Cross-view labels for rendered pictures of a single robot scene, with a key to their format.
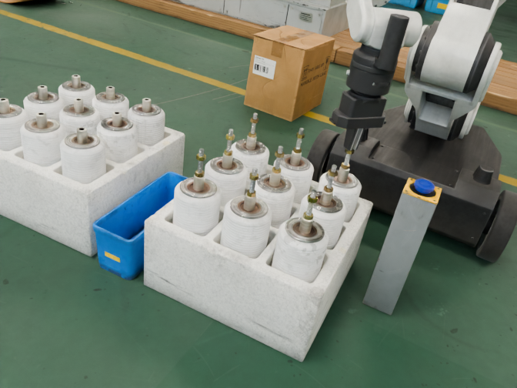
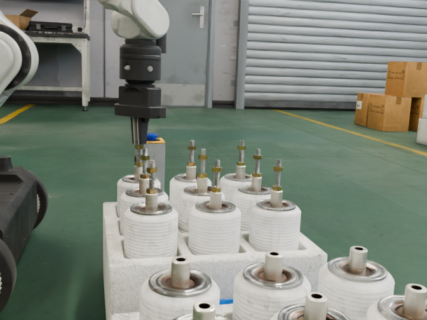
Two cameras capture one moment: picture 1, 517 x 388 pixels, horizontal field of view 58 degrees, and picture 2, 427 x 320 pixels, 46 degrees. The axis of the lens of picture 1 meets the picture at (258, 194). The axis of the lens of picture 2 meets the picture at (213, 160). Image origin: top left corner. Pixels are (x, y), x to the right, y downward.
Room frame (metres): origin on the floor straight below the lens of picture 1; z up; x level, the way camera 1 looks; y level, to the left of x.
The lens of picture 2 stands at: (1.44, 0.81, 0.51)
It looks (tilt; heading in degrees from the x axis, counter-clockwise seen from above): 11 degrees down; 235
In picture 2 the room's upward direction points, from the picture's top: 2 degrees clockwise
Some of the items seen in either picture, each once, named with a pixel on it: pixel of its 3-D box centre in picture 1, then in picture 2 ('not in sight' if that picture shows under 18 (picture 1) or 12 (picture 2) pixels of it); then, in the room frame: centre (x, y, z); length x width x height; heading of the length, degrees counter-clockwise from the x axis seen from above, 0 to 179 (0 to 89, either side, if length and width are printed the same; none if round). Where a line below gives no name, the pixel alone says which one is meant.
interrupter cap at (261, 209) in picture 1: (248, 207); (255, 190); (0.77, 0.01, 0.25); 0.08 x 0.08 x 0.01
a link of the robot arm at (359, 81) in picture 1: (364, 95); (139, 88); (0.95, -0.18, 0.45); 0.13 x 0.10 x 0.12; 117
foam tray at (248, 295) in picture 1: (263, 242); (199, 265); (0.88, -0.03, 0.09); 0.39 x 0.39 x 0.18; 69
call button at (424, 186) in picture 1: (423, 187); (149, 137); (0.84, -0.33, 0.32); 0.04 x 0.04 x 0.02
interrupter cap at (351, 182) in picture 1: (341, 179); (138, 179); (0.94, -0.18, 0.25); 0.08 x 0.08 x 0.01
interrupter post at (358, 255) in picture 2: (81, 135); (358, 260); (0.92, 0.41, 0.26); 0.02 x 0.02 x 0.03
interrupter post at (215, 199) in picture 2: (227, 160); (215, 200); (0.92, 0.08, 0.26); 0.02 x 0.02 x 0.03
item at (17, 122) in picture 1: (10, 145); not in sight; (1.00, 0.63, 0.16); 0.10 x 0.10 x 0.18
